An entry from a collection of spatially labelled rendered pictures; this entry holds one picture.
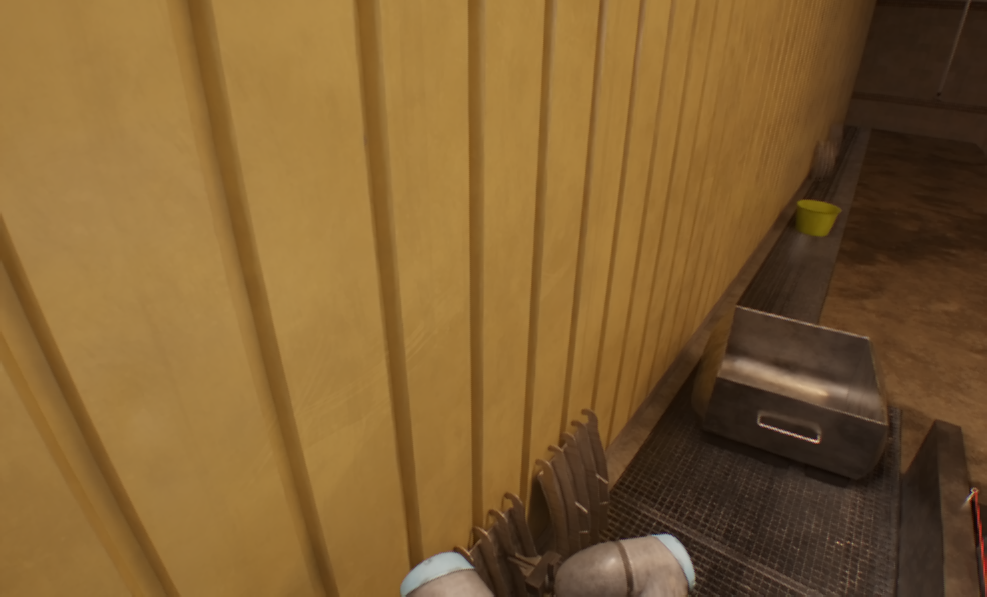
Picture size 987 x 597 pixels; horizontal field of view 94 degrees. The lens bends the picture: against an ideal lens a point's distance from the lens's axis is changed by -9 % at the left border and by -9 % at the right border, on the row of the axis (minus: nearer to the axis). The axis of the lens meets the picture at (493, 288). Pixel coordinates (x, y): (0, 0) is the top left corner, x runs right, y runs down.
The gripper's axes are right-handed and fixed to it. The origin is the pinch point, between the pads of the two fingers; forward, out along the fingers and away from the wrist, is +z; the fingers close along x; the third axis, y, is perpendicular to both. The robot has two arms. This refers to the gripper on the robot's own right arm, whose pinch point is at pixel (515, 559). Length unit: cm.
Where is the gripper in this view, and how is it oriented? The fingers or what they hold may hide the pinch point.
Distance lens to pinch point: 176.4
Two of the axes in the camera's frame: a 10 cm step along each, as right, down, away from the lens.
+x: 6.0, -3.6, 7.1
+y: 1.7, 9.3, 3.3
